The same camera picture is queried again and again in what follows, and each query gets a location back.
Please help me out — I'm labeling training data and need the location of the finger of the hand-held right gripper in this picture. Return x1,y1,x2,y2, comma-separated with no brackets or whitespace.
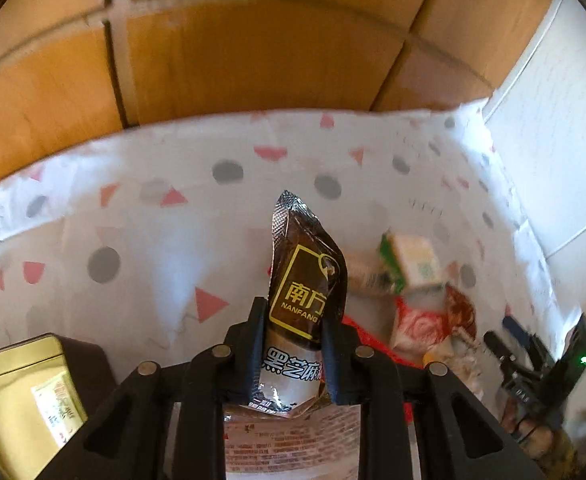
483,330,529,378
502,314,541,348

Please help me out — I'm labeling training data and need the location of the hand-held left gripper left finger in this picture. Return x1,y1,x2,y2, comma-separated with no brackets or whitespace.
38,297,270,480

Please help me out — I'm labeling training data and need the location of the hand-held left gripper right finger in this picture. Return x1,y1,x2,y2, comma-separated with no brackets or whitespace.
322,310,545,480

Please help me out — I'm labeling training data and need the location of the brown sachet with yellow print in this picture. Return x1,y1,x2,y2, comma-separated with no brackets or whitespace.
249,190,349,419

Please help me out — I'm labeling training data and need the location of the white packet with red text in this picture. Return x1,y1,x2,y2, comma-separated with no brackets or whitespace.
223,402,365,480

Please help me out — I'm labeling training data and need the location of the gold metal tin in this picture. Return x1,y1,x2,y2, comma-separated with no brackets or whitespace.
0,334,88,480

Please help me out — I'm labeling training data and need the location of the person's right forearm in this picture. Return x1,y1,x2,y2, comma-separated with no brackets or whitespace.
536,427,586,480

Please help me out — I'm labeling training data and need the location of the person's right hand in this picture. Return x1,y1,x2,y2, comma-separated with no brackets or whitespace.
510,416,560,461

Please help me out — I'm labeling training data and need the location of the flat red packet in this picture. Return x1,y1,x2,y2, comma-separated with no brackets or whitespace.
342,312,424,367

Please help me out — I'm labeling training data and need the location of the crumpled clear wrapper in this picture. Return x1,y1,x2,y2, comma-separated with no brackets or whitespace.
423,337,485,403

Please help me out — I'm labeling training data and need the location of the brown and red snack packet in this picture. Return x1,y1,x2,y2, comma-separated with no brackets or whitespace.
444,284,477,347

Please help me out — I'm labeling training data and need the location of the red and white snack packet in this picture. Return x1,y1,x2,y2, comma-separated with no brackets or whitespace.
389,294,455,362

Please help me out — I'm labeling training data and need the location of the beige snack packet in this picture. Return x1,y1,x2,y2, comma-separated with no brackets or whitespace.
345,254,393,294

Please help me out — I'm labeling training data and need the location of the green and white snack packet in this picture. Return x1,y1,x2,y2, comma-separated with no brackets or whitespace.
377,231,447,294

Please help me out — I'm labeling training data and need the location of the white tablecloth with dots and triangles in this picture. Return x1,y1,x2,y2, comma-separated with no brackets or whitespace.
0,100,581,480

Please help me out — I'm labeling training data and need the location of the wooden cabinet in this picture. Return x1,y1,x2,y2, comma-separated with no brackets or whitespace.
0,0,564,193

